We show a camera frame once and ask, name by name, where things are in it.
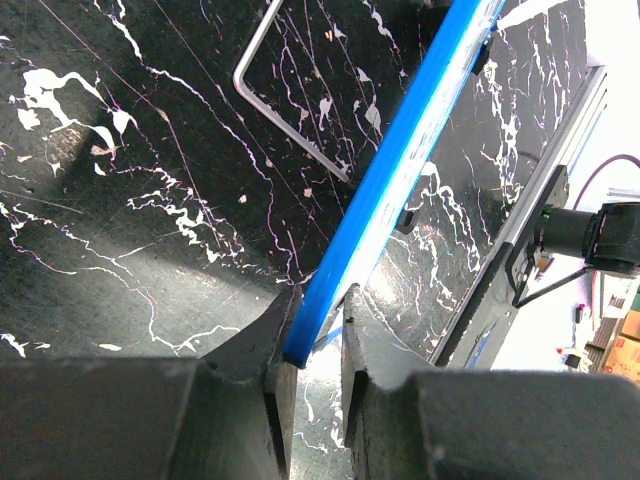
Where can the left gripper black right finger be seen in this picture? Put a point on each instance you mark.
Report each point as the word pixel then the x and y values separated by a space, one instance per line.
pixel 406 419

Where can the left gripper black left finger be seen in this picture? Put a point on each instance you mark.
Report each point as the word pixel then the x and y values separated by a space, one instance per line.
pixel 226 415

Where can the blue-framed whiteboard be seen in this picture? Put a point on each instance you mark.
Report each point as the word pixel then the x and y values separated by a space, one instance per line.
pixel 392 174

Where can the white marker with blue cap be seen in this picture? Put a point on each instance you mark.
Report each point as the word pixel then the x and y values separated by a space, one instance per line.
pixel 524 12

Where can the aluminium frame rail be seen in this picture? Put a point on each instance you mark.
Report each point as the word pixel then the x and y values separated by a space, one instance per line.
pixel 488 311

